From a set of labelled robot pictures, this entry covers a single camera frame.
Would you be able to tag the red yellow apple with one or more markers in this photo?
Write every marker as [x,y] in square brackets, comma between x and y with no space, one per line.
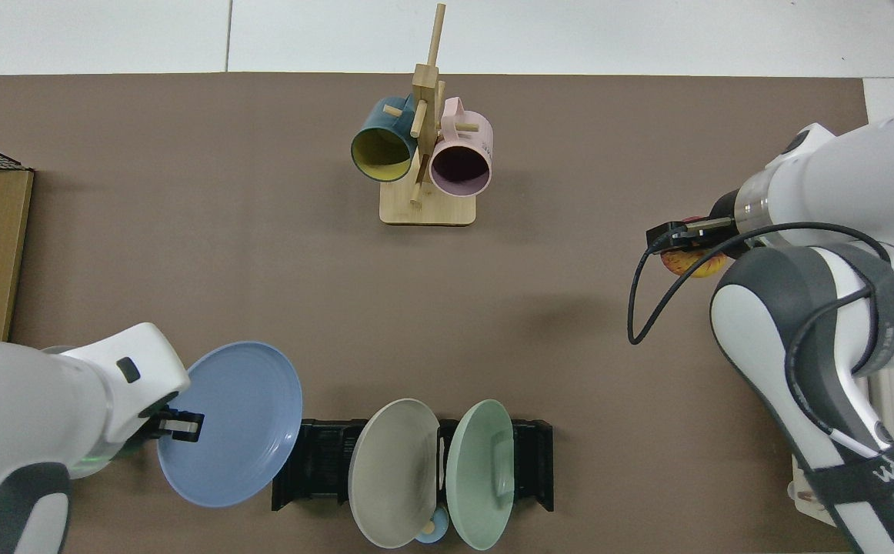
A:
[689,263]

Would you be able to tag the blue plate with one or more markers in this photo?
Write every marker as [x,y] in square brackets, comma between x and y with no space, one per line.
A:
[239,423]

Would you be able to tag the black dish rack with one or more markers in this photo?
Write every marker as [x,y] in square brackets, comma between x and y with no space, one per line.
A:
[324,462]

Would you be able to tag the beige plate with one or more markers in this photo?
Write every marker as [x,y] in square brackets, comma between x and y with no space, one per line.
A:
[389,477]

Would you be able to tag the pale green plate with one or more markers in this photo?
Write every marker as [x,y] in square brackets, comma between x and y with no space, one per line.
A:
[478,477]

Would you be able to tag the brown table cloth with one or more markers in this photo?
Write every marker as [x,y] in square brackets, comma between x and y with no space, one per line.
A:
[570,346]

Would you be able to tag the pink cup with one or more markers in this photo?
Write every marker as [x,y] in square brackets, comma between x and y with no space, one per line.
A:
[472,138]

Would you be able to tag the wooden cup stand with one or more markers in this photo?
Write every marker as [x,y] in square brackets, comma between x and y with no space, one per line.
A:
[428,211]

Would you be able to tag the small blue round thing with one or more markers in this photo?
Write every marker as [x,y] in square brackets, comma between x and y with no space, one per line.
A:
[436,535]

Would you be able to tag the dark teal cup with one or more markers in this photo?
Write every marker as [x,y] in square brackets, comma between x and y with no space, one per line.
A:
[374,123]

